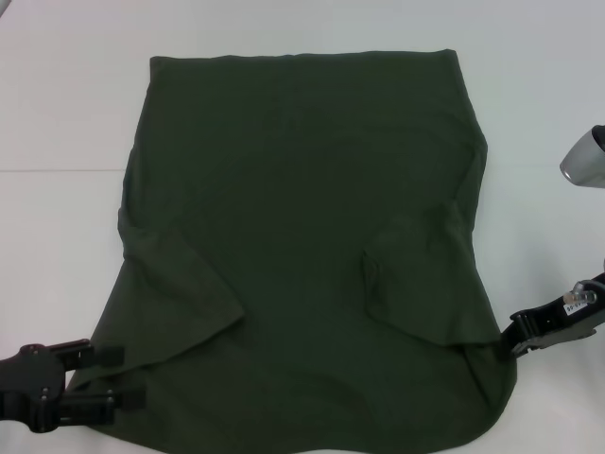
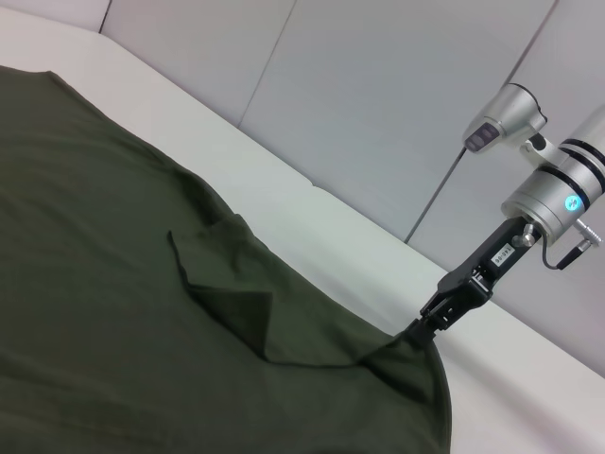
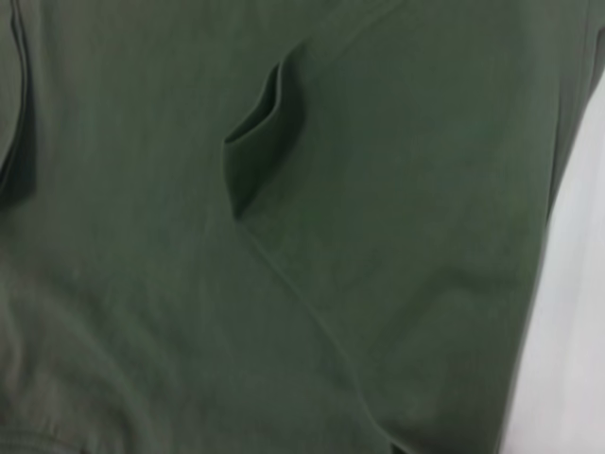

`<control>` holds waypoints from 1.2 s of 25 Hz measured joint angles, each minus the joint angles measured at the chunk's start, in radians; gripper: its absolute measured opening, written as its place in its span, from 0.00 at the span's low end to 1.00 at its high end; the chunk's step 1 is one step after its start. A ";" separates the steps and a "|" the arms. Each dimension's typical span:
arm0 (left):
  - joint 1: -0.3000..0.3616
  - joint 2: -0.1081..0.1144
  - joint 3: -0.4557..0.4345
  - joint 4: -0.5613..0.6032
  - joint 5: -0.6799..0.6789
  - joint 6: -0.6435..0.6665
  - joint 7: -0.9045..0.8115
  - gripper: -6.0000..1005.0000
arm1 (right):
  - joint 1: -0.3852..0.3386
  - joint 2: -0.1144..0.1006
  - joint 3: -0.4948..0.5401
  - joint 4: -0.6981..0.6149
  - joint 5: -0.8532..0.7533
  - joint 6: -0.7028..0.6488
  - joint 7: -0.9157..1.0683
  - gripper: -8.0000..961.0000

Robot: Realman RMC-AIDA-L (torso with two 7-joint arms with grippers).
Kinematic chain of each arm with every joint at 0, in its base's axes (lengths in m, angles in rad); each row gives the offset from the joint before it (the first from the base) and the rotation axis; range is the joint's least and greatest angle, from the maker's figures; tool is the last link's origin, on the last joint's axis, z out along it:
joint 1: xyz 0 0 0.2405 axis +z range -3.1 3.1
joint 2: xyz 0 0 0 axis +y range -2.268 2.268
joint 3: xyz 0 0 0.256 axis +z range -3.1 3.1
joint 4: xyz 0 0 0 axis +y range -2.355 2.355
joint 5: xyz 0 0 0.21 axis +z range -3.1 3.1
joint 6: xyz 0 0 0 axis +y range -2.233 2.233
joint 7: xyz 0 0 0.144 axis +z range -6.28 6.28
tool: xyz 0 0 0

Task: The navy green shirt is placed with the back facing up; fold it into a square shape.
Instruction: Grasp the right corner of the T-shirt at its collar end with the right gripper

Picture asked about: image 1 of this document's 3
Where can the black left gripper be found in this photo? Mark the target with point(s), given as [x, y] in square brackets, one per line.
[33, 383]

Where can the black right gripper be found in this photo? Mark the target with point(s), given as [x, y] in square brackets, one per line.
[567, 321]

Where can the dark green t-shirt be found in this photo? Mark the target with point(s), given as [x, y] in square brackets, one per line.
[293, 213]

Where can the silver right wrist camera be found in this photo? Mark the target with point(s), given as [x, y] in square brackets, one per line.
[583, 161]

